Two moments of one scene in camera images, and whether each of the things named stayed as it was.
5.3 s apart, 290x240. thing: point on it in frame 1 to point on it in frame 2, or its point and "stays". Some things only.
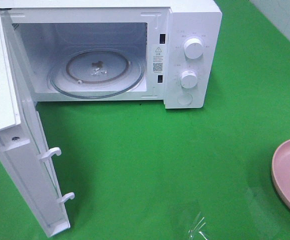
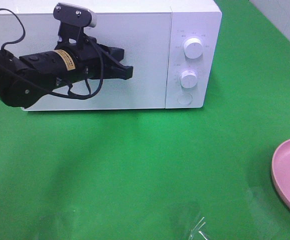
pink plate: x=288 y=169 stays
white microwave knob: x=188 y=79 stays
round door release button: x=184 y=99 stays
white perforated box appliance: x=12 y=124 to x=146 y=38
